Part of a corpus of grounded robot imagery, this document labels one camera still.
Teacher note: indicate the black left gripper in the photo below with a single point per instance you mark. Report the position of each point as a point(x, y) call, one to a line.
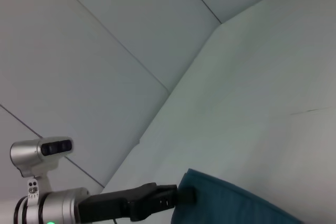
point(118, 204)

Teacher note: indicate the teal blue t-shirt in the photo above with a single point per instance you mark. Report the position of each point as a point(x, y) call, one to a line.
point(223, 200)

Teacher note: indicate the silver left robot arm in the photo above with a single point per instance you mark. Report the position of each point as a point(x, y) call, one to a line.
point(50, 205)

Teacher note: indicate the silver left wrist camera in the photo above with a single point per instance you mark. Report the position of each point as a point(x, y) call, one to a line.
point(39, 155)

